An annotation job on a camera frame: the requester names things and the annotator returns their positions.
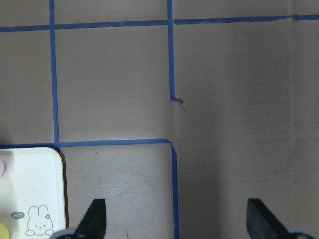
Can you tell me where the pink plastic cup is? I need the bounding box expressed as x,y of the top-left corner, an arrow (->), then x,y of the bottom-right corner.
0,159 -> 5,176

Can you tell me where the cream bunny print tray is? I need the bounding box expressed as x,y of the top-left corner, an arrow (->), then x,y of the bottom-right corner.
0,147 -> 66,239

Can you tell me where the yellow plastic cup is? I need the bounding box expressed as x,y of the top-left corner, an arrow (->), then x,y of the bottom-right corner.
0,223 -> 10,239

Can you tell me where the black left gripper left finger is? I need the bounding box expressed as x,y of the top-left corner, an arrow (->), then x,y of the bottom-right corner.
75,199 -> 107,239

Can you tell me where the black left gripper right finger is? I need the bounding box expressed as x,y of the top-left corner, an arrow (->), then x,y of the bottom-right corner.
246,198 -> 290,239

